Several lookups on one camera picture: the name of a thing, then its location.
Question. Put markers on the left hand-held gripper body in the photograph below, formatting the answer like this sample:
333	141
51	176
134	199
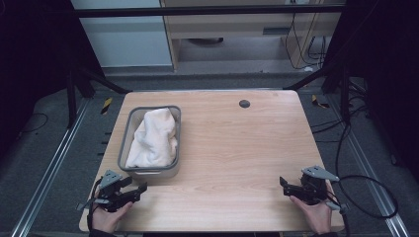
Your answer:
110	194

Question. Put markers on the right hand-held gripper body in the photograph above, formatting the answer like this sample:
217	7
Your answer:
313	189

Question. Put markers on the person's left hand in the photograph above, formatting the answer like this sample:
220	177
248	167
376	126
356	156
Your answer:
107	219

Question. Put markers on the person's right hand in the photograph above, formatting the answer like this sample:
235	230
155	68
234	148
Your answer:
317	217

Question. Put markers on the person's left dark sleeve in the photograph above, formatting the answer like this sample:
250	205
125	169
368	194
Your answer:
100	233

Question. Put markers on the person's dark sleeve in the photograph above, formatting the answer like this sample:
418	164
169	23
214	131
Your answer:
100	233
326	235

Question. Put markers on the grey plastic basket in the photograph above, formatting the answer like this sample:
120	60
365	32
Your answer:
131	138

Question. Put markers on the person's right dark sleeve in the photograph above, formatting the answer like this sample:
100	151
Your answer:
326	235

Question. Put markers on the white towel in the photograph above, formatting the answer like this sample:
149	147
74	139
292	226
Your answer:
154	140

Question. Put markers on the yellow black striped tape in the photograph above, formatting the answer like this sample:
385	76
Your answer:
318	102
106	106

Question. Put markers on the dark round table grommet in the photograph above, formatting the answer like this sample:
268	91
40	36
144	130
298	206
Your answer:
244	104

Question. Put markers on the black metal stand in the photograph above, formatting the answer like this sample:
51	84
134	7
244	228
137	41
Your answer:
70	98
344	95

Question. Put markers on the white cabinet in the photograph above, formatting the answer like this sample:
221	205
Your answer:
131	42

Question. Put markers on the black curtain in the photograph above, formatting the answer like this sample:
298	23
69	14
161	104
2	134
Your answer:
29	65
388	65

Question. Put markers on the aluminium floor rail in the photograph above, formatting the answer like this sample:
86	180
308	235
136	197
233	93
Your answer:
365	164
49	171

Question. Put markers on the black horizontal frame bar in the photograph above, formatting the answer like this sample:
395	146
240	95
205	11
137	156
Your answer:
197	11

